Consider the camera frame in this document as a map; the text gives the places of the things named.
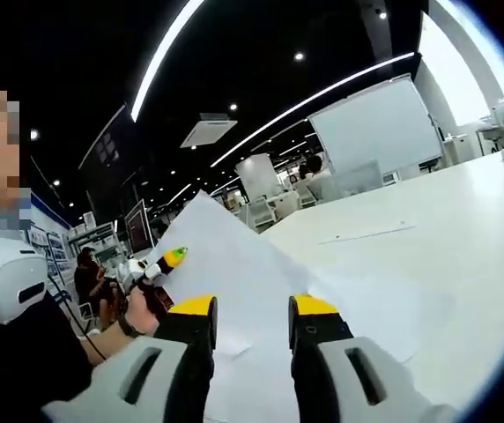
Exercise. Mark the blue white wall poster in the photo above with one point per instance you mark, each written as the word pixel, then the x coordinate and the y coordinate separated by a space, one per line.
pixel 56 247

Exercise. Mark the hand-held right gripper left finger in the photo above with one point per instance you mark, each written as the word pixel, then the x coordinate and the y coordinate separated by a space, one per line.
pixel 190 343

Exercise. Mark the square ceiling air vent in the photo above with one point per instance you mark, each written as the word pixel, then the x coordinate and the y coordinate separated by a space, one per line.
pixel 208 131

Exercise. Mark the group of white office chairs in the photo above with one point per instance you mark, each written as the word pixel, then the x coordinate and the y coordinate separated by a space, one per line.
pixel 265 211

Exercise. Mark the bright window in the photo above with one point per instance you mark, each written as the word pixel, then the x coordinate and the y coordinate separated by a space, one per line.
pixel 454 66

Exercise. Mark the white linear ceiling light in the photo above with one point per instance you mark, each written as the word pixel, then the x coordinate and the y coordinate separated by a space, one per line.
pixel 393 59
pixel 162 55

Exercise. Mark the computer monitor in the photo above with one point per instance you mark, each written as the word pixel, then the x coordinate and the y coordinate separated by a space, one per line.
pixel 139 227

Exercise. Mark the steel sink counter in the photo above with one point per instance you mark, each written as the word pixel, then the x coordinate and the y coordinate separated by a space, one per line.
pixel 498 128

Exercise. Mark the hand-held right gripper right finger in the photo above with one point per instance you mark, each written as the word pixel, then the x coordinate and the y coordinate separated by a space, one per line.
pixel 313 352

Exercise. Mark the round ceiling downlights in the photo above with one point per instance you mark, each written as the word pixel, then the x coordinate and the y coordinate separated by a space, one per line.
pixel 298 56

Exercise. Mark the white square pillar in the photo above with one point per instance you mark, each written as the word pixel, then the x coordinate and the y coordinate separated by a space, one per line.
pixel 256 174

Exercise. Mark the large white whiteboard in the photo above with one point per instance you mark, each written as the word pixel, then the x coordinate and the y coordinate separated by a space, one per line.
pixel 375 128

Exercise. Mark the white cabinet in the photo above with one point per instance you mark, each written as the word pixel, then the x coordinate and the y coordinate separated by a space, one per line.
pixel 454 147

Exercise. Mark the frosted divider panel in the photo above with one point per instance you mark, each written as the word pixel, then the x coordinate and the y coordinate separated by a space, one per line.
pixel 353 178

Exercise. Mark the stack of white printing papers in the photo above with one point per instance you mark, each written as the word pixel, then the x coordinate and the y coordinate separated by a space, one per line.
pixel 234 264

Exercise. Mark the white storage rack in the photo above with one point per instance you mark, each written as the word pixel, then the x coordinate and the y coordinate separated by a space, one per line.
pixel 98 238

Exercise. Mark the small white floor unit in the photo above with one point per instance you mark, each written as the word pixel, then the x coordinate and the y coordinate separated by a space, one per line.
pixel 390 177

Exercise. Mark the person's left hand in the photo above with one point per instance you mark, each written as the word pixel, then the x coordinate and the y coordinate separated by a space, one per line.
pixel 139 315

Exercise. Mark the dark hanging display screen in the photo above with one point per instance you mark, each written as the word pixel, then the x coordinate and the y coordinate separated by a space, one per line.
pixel 106 141

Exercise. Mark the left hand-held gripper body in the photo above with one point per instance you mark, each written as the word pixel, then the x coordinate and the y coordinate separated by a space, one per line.
pixel 139 269

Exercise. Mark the black wristband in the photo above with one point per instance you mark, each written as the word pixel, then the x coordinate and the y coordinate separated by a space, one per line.
pixel 128 327

